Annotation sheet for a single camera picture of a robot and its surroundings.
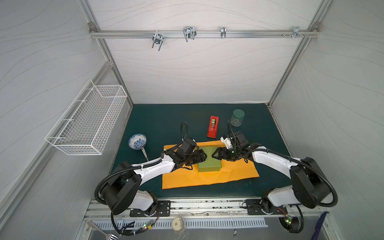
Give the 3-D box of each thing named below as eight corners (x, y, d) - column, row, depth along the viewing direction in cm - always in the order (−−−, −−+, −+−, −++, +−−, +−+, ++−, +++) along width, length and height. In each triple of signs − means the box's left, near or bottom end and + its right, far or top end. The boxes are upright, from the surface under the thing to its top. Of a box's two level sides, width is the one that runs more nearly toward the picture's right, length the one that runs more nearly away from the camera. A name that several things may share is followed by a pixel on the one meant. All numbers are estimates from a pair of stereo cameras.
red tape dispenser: (207, 136, 103) (207, 131, 98) (209, 121, 112) (210, 115, 107) (216, 138, 102) (217, 133, 97) (218, 122, 111) (219, 117, 106)
